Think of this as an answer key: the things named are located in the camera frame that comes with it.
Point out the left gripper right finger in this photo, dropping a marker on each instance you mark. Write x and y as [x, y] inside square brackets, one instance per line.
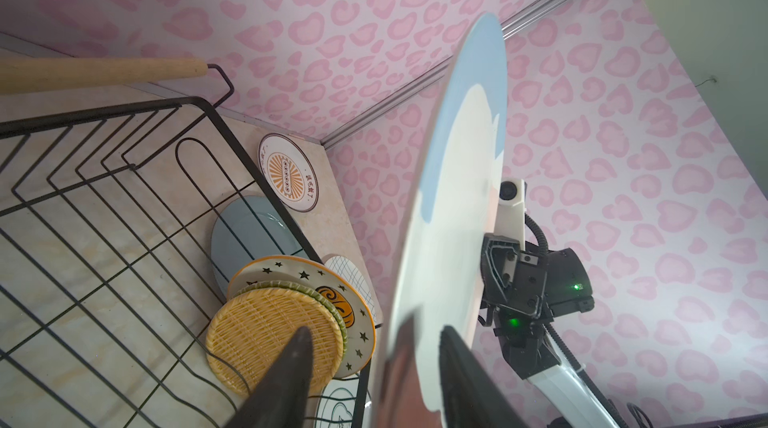
[470, 397]

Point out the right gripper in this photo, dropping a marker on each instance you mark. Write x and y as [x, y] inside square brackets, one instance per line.
[513, 278]

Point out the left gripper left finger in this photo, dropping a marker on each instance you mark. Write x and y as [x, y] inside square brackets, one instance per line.
[280, 398]

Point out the orange woven plate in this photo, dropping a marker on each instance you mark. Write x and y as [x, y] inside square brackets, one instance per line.
[249, 332]

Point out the pastel abstract pattern plate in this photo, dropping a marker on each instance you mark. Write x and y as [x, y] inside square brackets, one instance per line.
[453, 204]

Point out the white star cartoon plate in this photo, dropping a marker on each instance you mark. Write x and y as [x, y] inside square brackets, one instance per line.
[355, 313]

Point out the yellow-green woven plate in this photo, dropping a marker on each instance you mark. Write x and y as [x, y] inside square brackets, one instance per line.
[294, 286]

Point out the grey-blue plate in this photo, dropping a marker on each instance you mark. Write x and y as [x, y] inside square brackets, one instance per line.
[248, 229]

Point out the white plate black rim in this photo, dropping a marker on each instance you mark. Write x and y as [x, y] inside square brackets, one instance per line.
[336, 405]

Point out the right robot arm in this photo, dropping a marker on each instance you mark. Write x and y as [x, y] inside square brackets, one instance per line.
[539, 355]

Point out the white grid pattern plate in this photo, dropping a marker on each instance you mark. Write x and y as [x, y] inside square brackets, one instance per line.
[347, 270]

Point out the white plate orange sunburst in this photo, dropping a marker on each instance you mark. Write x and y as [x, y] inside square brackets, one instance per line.
[289, 172]

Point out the black wire dish rack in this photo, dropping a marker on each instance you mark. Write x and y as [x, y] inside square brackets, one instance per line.
[107, 289]

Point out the aluminium corner post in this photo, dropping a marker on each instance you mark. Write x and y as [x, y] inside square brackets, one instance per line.
[478, 60]

